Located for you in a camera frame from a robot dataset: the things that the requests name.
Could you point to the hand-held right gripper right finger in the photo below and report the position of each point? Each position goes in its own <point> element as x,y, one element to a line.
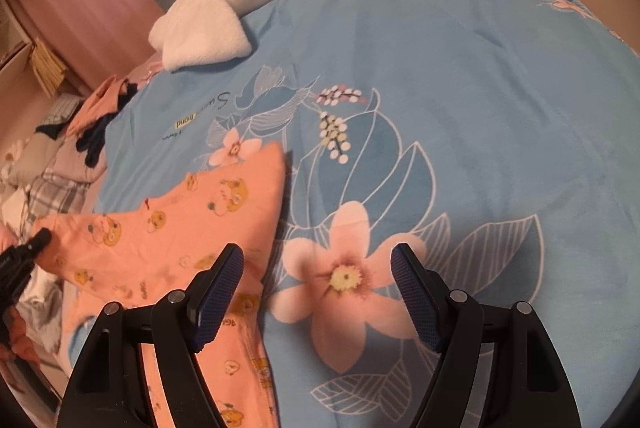
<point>415,298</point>

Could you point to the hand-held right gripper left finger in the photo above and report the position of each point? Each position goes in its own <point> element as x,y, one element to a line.
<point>220,293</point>

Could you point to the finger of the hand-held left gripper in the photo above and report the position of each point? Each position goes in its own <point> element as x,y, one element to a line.
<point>36,242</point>

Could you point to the orange bear print pants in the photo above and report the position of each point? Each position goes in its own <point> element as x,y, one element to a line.
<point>165,218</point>

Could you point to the person's left hand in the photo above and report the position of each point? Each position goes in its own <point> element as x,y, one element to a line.
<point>22,340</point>

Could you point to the pink fluffy cloth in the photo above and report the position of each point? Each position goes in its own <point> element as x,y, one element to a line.
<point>6,238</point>

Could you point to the plaid grey cloth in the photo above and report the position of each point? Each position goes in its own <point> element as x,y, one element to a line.
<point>55,198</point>

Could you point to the grey pillow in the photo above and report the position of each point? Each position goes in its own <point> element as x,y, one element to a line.
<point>32,158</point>

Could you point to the small white plush toy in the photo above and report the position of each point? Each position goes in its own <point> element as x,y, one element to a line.
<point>10,158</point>

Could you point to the beige quilt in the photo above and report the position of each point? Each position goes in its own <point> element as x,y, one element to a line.
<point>82,158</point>

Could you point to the dark navy garment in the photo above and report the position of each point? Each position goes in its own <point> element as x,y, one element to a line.
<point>95,143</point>

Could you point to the blue striped pillow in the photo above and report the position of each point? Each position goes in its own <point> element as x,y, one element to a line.
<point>66,108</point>

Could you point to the peach crumpled garment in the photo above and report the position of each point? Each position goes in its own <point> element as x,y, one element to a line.
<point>97,106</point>

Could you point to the yellow tassel bundle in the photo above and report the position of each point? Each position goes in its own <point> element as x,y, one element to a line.
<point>47,66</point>

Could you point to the blue floral blanket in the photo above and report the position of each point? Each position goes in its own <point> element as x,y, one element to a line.
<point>425,108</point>

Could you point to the white cabinet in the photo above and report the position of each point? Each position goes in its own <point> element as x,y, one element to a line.
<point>12,38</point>

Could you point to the small pink cloth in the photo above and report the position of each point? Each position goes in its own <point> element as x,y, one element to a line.
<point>149,71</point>

